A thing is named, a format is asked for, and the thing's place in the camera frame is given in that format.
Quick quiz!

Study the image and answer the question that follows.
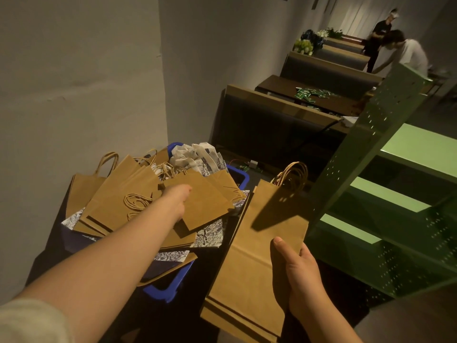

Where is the person's left hand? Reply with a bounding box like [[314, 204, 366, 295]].
[[159, 184, 193, 222]]

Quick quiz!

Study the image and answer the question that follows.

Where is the person's right hand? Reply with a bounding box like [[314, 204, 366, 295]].
[[270, 236, 324, 320]]

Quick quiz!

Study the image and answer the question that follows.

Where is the small brown paper bag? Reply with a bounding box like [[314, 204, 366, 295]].
[[161, 169, 233, 231]]

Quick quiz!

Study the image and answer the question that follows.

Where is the tall brown paper bag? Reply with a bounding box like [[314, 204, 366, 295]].
[[200, 161, 310, 343]]

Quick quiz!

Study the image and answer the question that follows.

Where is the person's right forearm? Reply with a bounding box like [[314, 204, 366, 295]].
[[293, 300, 363, 343]]

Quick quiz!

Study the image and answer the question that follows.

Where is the person's left forearm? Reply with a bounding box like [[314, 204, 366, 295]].
[[14, 199, 179, 343]]

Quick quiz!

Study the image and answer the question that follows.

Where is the pile of floral print bags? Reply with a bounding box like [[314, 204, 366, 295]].
[[61, 142, 250, 264]]

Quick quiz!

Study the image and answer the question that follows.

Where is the pile of brown paper bags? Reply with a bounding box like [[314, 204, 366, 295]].
[[66, 148, 248, 287]]

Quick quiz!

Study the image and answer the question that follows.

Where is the dark booth seat wooden trim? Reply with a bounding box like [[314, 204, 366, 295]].
[[323, 37, 365, 54], [280, 51, 383, 101], [214, 84, 353, 177], [313, 44, 370, 71]]

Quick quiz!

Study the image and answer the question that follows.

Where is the blue plastic bin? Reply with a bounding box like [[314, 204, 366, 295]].
[[59, 141, 250, 304]]

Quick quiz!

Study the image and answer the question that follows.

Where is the green metal shelf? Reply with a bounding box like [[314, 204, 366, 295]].
[[304, 62, 457, 301]]

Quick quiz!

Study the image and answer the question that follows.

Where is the dark brown wooden table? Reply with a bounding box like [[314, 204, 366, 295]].
[[255, 75, 362, 117]]

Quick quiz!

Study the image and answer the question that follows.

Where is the pile of green packets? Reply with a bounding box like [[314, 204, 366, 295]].
[[294, 87, 335, 110]]

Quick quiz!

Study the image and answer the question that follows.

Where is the yellow green flower bouquet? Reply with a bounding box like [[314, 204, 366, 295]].
[[293, 39, 315, 56]]

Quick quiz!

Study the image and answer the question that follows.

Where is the dark blue flower bouquet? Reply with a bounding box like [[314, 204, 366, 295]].
[[301, 29, 325, 51]]

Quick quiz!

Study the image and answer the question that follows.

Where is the white sleeve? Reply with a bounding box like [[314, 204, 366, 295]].
[[0, 298, 74, 343]]

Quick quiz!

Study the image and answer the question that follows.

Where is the black cable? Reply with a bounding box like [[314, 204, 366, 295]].
[[296, 119, 344, 148]]

